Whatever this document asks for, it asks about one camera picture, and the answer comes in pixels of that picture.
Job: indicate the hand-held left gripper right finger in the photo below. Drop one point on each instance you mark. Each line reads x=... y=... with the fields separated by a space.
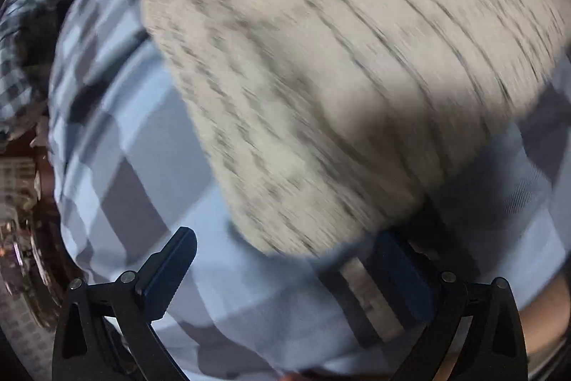
x=406 y=278

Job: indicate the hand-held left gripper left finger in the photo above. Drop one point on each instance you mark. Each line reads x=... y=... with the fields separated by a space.
x=167 y=274

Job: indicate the cream knitted sweater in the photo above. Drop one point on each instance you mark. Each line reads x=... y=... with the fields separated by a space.
x=334 y=73

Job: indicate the blue checkered bed blanket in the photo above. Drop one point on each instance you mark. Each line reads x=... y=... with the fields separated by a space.
x=134 y=149

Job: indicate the person's bare leg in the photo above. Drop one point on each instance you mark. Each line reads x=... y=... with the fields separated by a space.
x=546 y=318

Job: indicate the pile of checkered duvet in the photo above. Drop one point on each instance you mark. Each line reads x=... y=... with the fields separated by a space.
x=18 y=50

